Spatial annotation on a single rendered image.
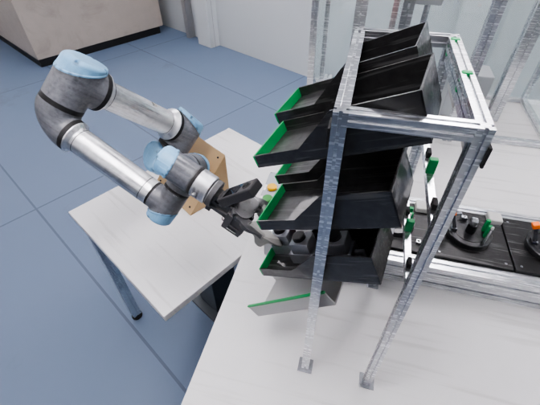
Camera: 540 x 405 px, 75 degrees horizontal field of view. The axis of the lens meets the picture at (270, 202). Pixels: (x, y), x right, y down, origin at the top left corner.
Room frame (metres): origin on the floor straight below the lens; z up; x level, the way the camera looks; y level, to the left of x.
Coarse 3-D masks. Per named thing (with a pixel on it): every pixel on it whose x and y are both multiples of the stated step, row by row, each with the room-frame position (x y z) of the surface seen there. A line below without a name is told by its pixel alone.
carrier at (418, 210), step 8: (416, 200) 0.95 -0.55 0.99; (416, 208) 0.91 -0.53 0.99; (424, 208) 0.90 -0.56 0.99; (416, 216) 0.88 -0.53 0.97; (424, 216) 0.88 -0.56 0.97; (416, 224) 0.84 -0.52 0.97; (424, 224) 0.84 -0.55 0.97; (400, 232) 0.79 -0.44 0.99; (416, 232) 0.81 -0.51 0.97; (424, 232) 0.81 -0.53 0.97; (400, 240) 0.77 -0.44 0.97; (392, 248) 0.74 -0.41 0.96; (400, 248) 0.74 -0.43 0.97; (416, 248) 0.74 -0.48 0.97
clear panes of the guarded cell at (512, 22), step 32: (320, 0) 1.91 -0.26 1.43; (352, 0) 2.22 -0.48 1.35; (384, 0) 2.18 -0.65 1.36; (448, 0) 2.09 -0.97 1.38; (480, 0) 2.05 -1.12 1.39; (512, 0) 2.01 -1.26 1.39; (320, 32) 2.00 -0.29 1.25; (448, 32) 2.07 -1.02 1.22; (480, 32) 2.03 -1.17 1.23; (512, 32) 1.99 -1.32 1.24; (320, 64) 2.13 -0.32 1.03
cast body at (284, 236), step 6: (276, 234) 0.55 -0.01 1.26; (282, 234) 0.55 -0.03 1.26; (288, 234) 0.54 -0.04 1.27; (282, 240) 0.54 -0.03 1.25; (288, 240) 0.53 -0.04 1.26; (282, 246) 0.54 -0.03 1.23; (288, 246) 0.53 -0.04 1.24; (276, 252) 0.54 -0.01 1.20; (282, 252) 0.54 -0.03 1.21; (288, 252) 0.53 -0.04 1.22
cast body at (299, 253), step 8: (296, 232) 0.53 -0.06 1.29; (304, 232) 0.53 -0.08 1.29; (312, 232) 0.52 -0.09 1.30; (296, 240) 0.50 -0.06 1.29; (304, 240) 0.50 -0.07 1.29; (312, 240) 0.51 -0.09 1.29; (296, 248) 0.49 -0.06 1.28; (304, 248) 0.49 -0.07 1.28; (312, 248) 0.49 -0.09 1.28; (296, 256) 0.49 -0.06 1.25; (304, 256) 0.49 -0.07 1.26
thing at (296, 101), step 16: (400, 32) 0.67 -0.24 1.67; (416, 32) 0.65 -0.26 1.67; (368, 48) 0.69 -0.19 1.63; (384, 48) 0.68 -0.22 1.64; (400, 48) 0.66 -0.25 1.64; (416, 48) 0.53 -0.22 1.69; (368, 64) 0.56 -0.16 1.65; (384, 64) 0.55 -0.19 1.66; (336, 80) 0.58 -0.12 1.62; (304, 96) 0.73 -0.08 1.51; (320, 96) 0.60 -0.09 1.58; (288, 112) 0.62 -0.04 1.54; (304, 112) 0.61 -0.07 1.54
